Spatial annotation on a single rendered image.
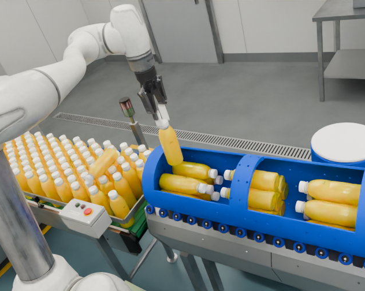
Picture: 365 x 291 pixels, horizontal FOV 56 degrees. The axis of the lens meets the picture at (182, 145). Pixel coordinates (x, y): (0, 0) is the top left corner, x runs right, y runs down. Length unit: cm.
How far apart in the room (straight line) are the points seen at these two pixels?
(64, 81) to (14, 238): 41
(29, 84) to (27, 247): 45
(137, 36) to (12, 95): 54
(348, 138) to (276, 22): 319
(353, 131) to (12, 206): 138
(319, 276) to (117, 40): 107
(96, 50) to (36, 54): 492
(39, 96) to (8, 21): 520
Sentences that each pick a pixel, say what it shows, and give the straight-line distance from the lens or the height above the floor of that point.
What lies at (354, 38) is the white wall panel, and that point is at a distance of 451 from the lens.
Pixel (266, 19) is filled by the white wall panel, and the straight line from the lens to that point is 472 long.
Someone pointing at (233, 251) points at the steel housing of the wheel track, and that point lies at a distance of 148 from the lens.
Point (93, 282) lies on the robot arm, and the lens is 100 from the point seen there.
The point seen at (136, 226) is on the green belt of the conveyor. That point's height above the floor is 90.
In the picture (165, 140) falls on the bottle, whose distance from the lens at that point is 134.
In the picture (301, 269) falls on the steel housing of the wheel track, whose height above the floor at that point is 87.
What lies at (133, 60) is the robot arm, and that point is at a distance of 119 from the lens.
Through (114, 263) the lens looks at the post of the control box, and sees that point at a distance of 181.
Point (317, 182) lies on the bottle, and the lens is 123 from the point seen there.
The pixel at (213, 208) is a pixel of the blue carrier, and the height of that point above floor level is 112.
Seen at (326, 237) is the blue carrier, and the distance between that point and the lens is 119.
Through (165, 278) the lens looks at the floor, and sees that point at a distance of 258.
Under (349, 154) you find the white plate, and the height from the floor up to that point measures 104.
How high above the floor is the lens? 204
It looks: 34 degrees down
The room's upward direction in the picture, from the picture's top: 19 degrees counter-clockwise
